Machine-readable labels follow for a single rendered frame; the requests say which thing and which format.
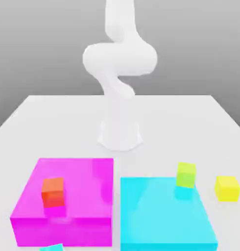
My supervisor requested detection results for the large cyan box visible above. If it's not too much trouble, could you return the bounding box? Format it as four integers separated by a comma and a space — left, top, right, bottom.
120, 176, 219, 251

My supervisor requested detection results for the small yellow cube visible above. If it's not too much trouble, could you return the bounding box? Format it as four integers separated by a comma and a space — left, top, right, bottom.
214, 176, 240, 202

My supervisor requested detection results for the small lime green cube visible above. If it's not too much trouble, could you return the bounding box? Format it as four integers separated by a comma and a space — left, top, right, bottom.
176, 162, 196, 189

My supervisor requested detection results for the small cyan cube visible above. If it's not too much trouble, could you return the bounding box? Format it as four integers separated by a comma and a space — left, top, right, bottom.
39, 243, 65, 251

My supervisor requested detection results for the large magenta box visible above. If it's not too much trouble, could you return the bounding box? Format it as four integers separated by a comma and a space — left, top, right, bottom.
10, 157, 114, 248

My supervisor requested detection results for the small orange cube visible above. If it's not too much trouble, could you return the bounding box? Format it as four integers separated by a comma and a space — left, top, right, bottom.
41, 177, 65, 208

